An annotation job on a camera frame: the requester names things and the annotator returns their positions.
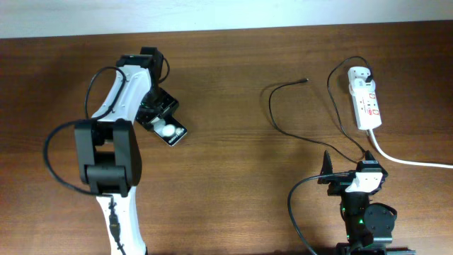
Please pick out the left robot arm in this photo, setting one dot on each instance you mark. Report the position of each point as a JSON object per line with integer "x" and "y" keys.
{"x": 108, "y": 153}

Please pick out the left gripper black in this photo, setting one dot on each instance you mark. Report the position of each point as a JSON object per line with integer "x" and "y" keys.
{"x": 170, "y": 105}

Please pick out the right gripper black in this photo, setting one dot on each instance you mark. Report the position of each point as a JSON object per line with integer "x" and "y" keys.
{"x": 336, "y": 186}

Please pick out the white power strip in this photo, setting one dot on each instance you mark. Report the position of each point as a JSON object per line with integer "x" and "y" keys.
{"x": 367, "y": 113}

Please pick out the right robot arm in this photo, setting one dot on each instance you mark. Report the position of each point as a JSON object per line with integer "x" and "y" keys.
{"x": 368, "y": 225}

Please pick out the black smartphone with lit screen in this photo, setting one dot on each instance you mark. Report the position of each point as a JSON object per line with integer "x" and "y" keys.
{"x": 169, "y": 130}

